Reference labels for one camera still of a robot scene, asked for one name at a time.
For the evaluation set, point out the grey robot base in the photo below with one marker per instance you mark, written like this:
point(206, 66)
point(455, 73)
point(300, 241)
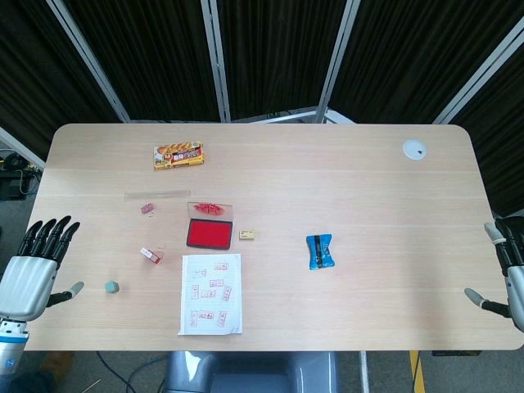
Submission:
point(254, 372)

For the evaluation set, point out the grey table leg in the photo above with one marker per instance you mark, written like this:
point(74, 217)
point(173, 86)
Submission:
point(363, 372)

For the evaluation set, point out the red ink pad case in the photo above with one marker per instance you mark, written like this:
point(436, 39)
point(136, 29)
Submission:
point(209, 234)

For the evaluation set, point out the stamped white lined notebook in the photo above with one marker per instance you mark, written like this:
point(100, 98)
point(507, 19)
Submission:
point(210, 311)

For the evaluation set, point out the small pink stamp piece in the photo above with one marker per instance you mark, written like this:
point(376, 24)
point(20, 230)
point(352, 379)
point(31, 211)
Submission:
point(146, 209)

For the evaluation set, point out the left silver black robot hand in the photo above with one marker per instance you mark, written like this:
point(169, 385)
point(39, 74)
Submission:
point(24, 286)

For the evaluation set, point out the red white stamp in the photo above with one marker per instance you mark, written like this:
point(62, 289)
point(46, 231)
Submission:
point(150, 254)

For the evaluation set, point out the clear plastic ruler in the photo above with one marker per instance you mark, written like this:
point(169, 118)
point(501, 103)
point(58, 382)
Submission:
point(157, 195)

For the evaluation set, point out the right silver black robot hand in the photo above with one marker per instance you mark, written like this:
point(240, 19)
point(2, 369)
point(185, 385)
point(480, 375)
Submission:
point(516, 282)

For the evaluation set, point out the green hexagonal eraser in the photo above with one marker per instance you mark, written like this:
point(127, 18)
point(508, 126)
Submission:
point(111, 287)

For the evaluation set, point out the blue snack packet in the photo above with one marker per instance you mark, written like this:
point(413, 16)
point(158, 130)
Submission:
point(320, 251)

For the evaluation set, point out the small wooden stamp block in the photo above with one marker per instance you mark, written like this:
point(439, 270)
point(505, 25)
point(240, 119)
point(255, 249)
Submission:
point(247, 235)

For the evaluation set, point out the black table control box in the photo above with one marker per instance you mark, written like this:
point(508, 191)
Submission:
point(456, 353)

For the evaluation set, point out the black fabric partition panel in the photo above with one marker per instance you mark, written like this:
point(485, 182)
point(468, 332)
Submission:
point(151, 57)
point(278, 53)
point(499, 155)
point(409, 61)
point(37, 82)

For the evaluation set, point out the yellow snack box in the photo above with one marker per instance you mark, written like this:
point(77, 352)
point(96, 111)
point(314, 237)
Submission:
point(179, 155)

